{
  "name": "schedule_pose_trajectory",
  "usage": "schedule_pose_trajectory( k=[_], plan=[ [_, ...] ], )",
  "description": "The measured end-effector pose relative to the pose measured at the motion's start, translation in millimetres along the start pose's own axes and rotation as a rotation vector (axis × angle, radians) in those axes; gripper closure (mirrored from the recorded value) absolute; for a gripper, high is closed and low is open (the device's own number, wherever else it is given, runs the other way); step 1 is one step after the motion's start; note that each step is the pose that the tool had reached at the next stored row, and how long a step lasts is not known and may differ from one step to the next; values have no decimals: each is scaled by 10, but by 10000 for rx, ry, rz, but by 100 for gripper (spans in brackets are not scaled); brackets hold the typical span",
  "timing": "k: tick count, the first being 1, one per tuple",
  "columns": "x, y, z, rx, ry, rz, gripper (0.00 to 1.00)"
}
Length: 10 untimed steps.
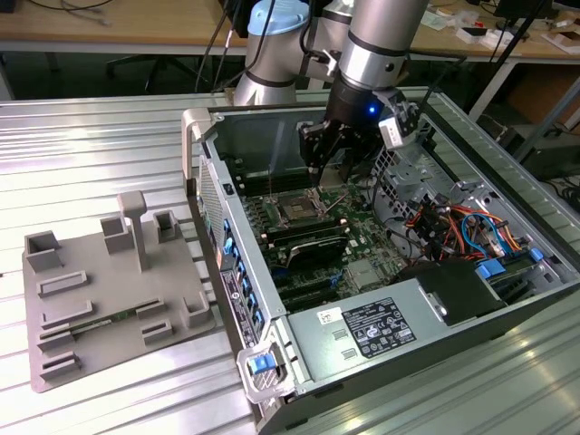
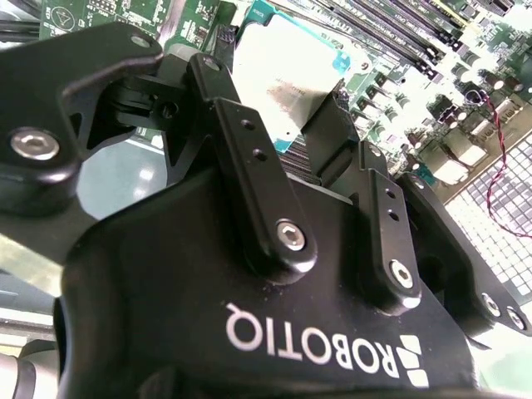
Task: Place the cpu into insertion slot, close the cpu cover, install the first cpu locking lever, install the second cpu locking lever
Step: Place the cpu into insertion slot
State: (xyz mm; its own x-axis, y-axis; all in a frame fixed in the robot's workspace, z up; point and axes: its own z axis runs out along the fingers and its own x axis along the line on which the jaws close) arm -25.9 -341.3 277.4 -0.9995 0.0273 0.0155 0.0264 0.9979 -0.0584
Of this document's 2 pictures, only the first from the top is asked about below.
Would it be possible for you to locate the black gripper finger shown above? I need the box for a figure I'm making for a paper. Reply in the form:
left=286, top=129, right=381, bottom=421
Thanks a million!
left=339, top=131, right=364, bottom=183
left=297, top=120, right=339, bottom=177

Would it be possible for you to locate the CPU socket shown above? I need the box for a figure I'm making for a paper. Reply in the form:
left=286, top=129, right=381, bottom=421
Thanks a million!
left=265, top=189, right=330, bottom=227

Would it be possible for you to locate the black RAM slot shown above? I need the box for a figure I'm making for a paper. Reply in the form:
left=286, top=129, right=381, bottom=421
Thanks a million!
left=238, top=174, right=318, bottom=189
left=237, top=170, right=317, bottom=185
left=236, top=166, right=316, bottom=181
left=239, top=179, right=319, bottom=193

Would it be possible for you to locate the black expansion slot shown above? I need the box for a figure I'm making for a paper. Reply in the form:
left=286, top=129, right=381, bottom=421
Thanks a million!
left=274, top=274, right=339, bottom=294
left=280, top=287, right=341, bottom=309

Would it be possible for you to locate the metal drive cage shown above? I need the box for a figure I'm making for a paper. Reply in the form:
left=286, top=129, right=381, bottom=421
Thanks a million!
left=369, top=106, right=459, bottom=223

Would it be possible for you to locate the green motherboard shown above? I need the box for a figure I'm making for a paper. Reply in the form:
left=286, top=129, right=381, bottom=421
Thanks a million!
left=235, top=167, right=431, bottom=314

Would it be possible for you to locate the black graphics card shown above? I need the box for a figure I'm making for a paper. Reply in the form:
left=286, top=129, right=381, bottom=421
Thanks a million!
left=285, top=234, right=351, bottom=273

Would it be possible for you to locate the silver chipset heatsink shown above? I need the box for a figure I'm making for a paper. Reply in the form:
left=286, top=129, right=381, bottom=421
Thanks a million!
left=347, top=260, right=387, bottom=291

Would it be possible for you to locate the white sticker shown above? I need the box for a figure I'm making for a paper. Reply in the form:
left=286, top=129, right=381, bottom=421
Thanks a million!
left=315, top=304, right=344, bottom=325

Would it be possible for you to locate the white box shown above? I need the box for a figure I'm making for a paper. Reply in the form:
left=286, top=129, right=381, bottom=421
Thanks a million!
left=455, top=24, right=502, bottom=47

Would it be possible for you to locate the black power supply label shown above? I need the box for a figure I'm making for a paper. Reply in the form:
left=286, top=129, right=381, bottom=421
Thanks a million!
left=340, top=296, right=417, bottom=360

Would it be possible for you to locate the blue disk carrier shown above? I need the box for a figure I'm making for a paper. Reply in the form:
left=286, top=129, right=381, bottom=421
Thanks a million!
left=475, top=257, right=509, bottom=280

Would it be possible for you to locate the grey power supply unit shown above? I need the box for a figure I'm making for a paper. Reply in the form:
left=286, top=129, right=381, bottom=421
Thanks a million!
left=285, top=276, right=454, bottom=382

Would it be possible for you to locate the black box under desk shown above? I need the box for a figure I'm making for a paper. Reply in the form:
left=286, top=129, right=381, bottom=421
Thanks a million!
left=520, top=135, right=580, bottom=180

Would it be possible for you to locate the open PC case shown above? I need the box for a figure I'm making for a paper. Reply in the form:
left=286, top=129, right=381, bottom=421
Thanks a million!
left=180, top=94, right=580, bottom=435

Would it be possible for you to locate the wooden desk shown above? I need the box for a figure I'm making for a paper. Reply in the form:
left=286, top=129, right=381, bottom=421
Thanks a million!
left=0, top=0, right=580, bottom=64

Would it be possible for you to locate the brown tray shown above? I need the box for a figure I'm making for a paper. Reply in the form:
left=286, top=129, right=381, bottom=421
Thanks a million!
left=543, top=30, right=580, bottom=52

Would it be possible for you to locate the blue case latch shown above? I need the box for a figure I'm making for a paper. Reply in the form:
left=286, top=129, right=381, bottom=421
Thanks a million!
left=247, top=355, right=276, bottom=377

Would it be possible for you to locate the grey parts rack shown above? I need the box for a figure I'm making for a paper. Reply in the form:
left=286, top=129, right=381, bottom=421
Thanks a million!
left=21, top=189, right=218, bottom=394

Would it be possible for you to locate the green RAM stick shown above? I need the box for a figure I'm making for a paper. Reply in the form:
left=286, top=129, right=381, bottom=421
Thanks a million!
left=70, top=308, right=140, bottom=335

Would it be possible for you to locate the grey case handle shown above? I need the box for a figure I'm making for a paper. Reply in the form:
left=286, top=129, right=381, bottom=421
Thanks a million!
left=236, top=343, right=294, bottom=404
left=180, top=107, right=215, bottom=182

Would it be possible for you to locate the blue wire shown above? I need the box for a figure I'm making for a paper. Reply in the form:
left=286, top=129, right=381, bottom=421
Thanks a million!
left=460, top=211, right=507, bottom=256

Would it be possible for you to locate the black air duct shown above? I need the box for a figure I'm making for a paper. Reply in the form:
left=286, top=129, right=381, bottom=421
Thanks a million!
left=391, top=260, right=509, bottom=328

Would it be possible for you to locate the orange wire bundle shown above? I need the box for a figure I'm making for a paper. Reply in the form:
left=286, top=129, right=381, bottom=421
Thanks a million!
left=496, top=219, right=532, bottom=256

